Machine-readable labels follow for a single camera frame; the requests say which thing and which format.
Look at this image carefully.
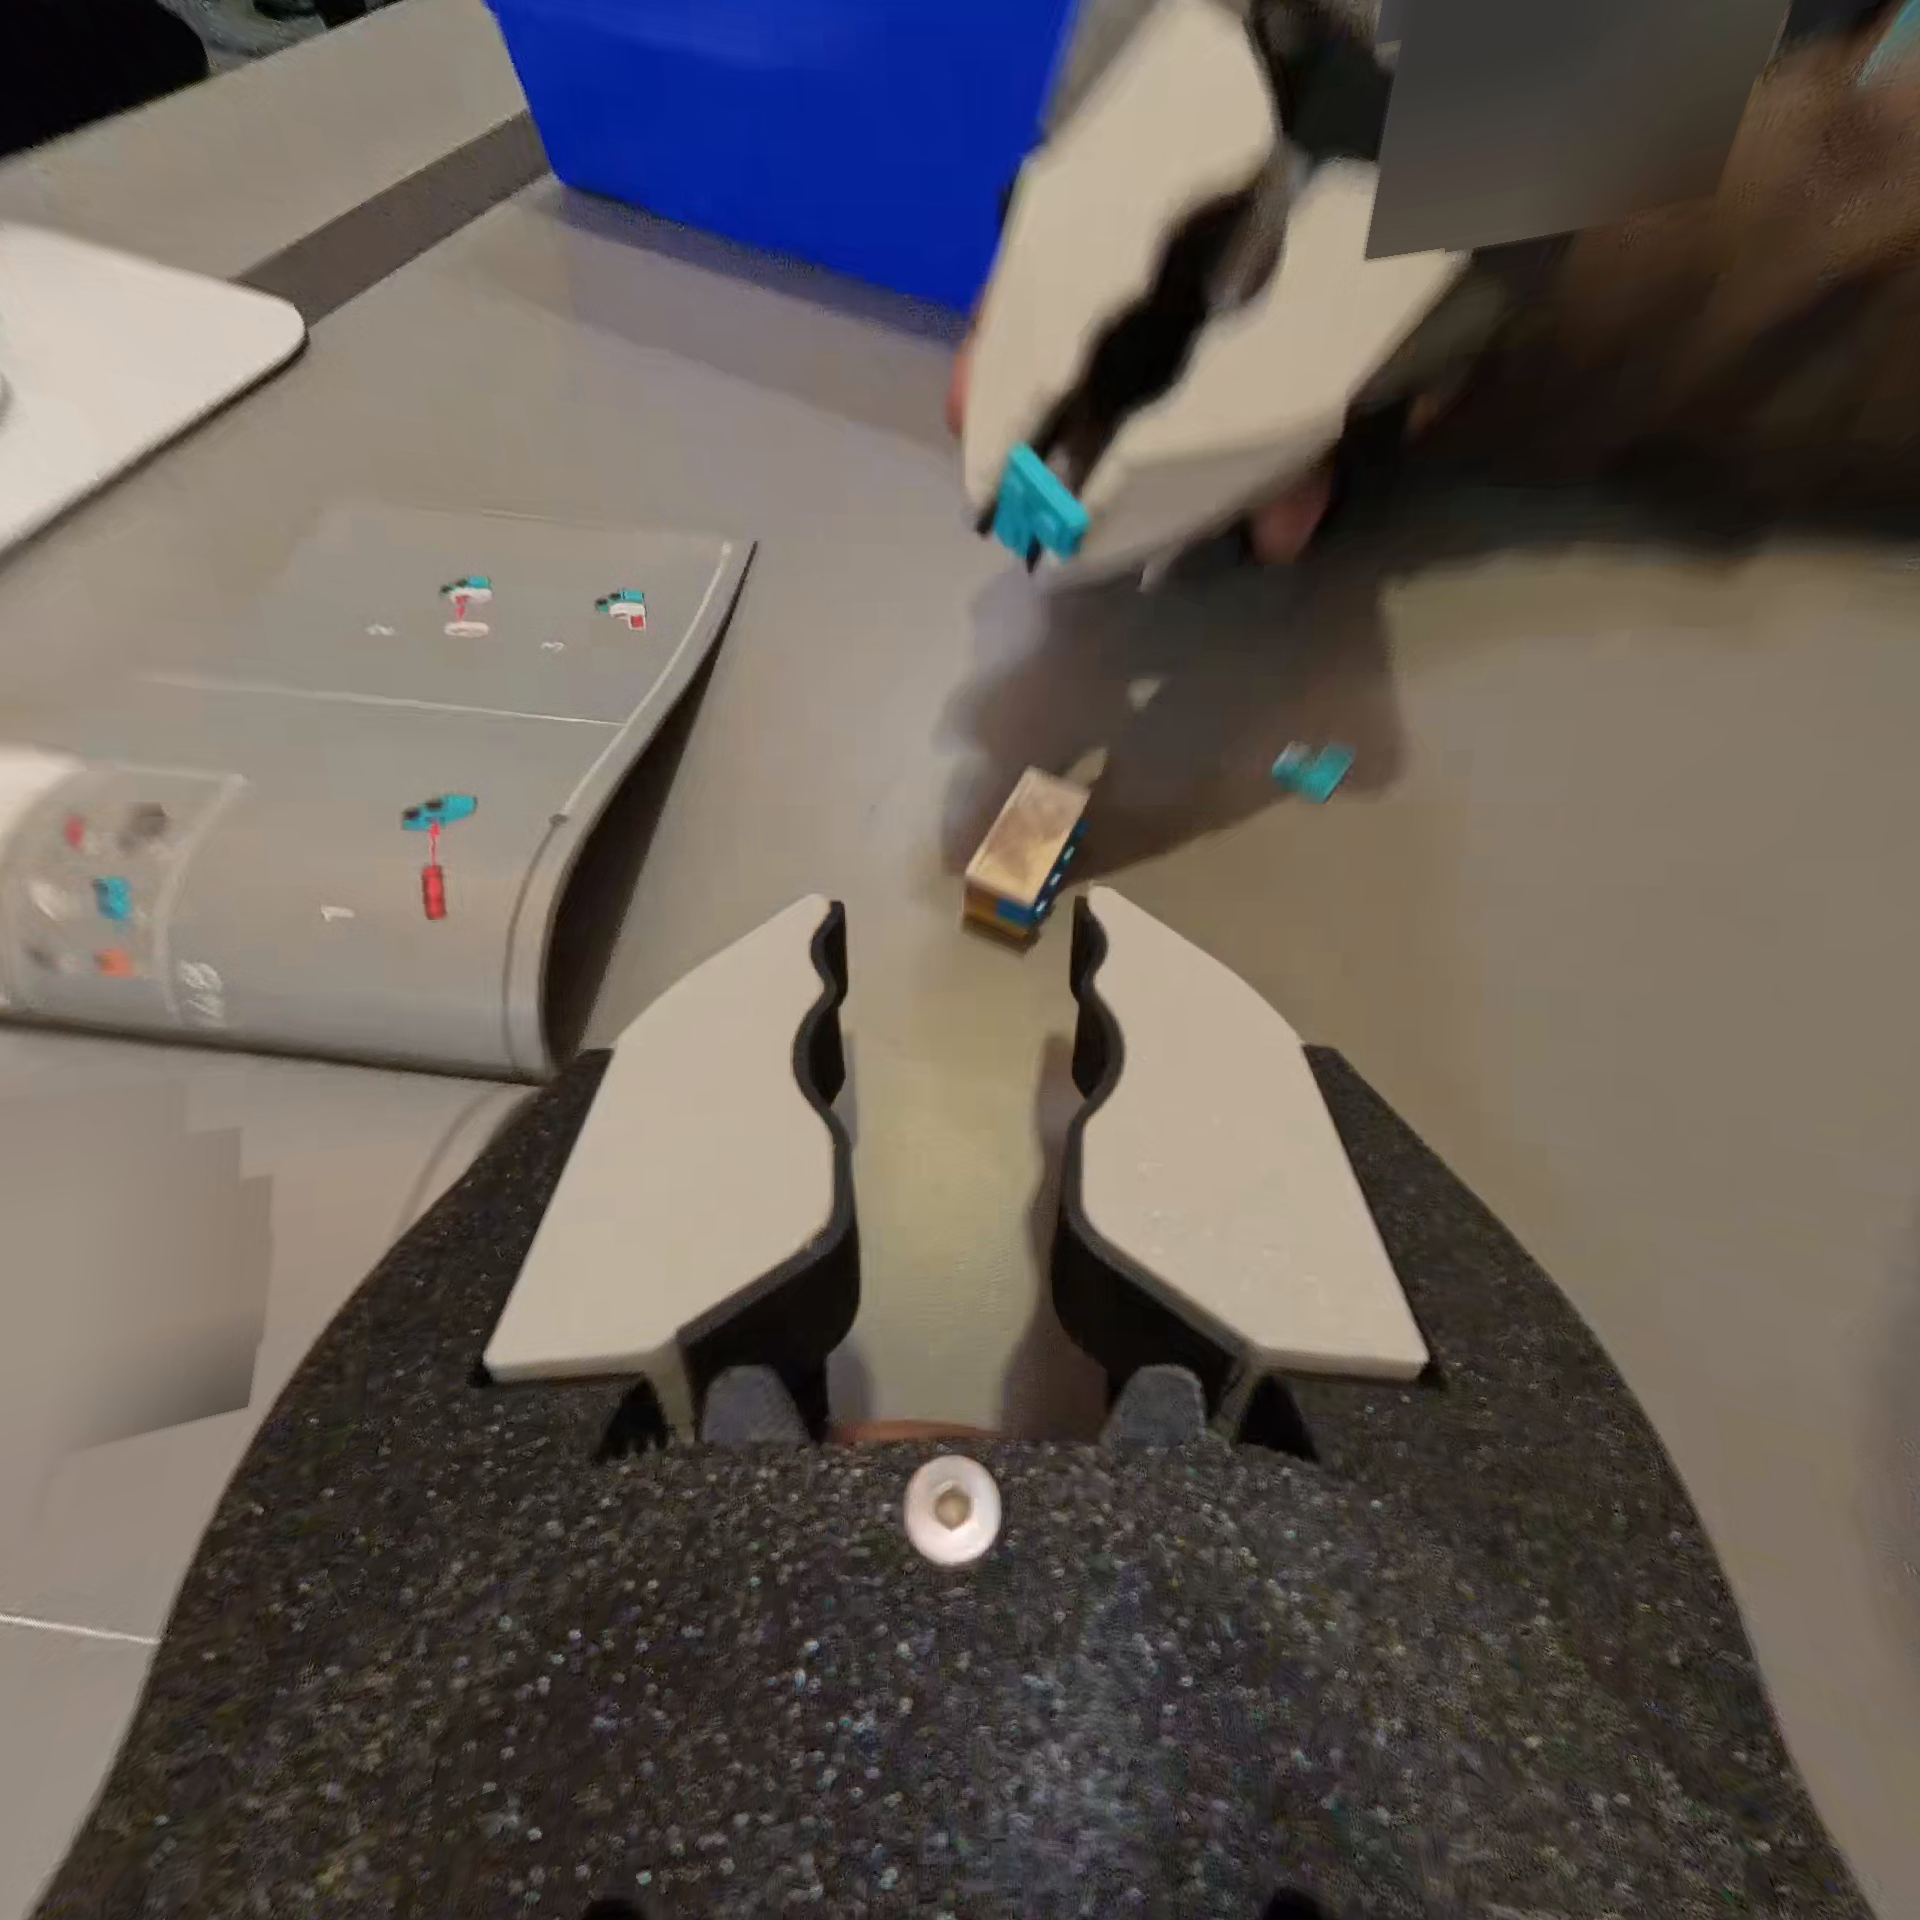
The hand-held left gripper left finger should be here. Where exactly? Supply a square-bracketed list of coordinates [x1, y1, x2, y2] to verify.
[483, 897, 863, 1445]

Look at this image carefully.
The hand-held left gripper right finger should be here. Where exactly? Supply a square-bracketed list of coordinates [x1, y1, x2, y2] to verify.
[1050, 886, 1429, 1430]

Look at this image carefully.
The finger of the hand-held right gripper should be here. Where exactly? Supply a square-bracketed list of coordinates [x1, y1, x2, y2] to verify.
[1050, 164, 1478, 585]
[959, 0, 1280, 528]

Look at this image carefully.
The blue plastic bin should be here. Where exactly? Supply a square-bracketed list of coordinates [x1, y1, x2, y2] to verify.
[483, 0, 1081, 315]

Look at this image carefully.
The grey desk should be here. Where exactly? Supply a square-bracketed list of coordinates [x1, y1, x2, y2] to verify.
[0, 0, 1920, 1920]

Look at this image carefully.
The person's right hand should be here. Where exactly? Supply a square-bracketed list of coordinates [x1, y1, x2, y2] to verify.
[1245, 451, 1343, 571]

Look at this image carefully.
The grey instruction booklet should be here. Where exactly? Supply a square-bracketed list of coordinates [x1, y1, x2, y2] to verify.
[0, 501, 759, 1653]

